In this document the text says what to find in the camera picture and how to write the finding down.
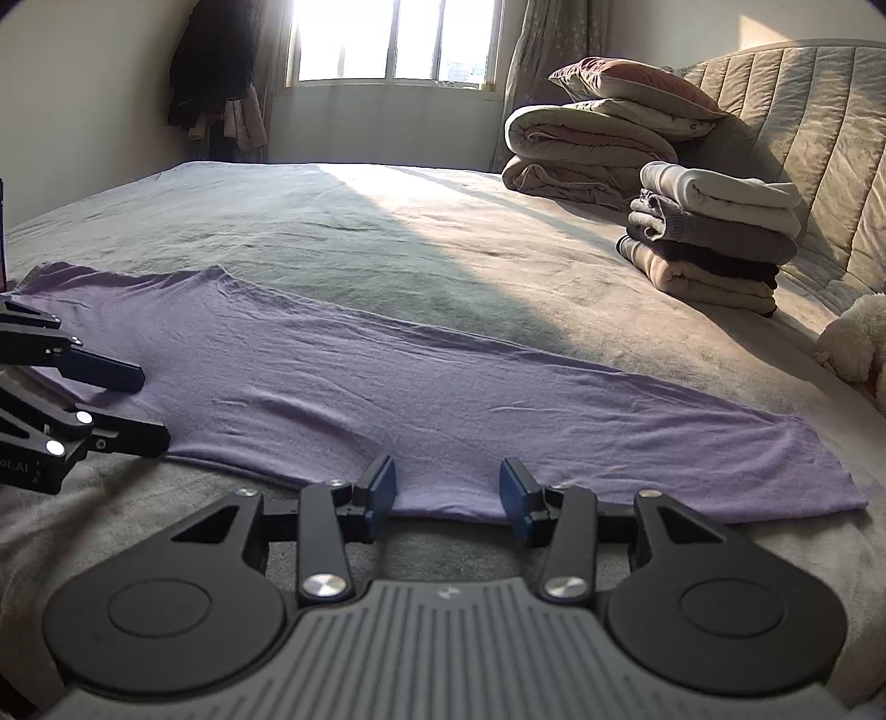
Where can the dark hanging clothes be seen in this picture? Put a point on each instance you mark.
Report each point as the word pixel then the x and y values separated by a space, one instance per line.
pixel 207 69

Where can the folded beige pink quilt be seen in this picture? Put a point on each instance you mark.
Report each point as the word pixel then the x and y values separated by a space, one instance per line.
pixel 574 145

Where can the grey quilted headboard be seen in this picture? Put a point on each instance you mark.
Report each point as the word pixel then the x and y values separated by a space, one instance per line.
pixel 830 138

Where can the purple pants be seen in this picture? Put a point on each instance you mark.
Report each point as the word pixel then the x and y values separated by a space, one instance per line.
pixel 415 388

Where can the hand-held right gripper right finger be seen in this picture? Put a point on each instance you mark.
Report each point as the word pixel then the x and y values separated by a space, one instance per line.
pixel 511 498

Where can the pink pillow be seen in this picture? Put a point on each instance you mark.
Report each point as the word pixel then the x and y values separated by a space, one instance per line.
pixel 623 76

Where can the folded black garment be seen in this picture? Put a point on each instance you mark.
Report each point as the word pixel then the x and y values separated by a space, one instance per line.
pixel 713 266

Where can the folded white garment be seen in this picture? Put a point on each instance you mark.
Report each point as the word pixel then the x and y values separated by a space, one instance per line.
pixel 720 194

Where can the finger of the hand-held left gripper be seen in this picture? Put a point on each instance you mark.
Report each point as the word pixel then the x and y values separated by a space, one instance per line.
pixel 131 439
pixel 104 374

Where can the white plush toy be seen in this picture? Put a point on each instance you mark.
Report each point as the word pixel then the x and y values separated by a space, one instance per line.
pixel 858 339

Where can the black smartphone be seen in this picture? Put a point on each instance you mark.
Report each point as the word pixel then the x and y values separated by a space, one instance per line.
pixel 2 235

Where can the window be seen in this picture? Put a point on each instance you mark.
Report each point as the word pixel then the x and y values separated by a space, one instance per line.
pixel 346 34

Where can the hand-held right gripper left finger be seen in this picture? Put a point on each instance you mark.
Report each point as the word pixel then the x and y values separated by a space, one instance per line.
pixel 384 495

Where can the folded grey garment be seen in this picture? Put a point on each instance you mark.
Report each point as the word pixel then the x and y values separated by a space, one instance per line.
pixel 727 242

